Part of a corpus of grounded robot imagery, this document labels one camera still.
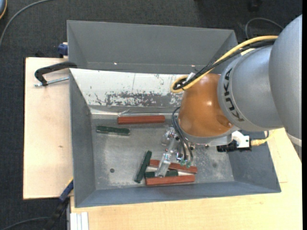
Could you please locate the red-brown flat block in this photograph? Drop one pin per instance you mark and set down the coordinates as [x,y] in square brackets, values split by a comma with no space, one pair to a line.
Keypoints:
[141,119]
[170,180]
[183,167]

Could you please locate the pale wood flat board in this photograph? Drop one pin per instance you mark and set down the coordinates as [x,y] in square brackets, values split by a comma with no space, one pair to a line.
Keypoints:
[48,128]

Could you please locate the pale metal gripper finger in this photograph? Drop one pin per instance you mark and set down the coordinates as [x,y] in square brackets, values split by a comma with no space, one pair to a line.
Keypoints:
[164,164]
[179,155]

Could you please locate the dark green flat block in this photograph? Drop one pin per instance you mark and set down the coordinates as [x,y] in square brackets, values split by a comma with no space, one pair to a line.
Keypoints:
[143,166]
[173,173]
[112,130]

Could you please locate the grey metal bin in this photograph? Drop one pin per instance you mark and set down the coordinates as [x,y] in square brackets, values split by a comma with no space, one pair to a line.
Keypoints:
[124,150]

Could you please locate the black cylinder on white bracket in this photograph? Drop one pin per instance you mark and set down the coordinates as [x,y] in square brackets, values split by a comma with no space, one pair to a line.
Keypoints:
[239,140]

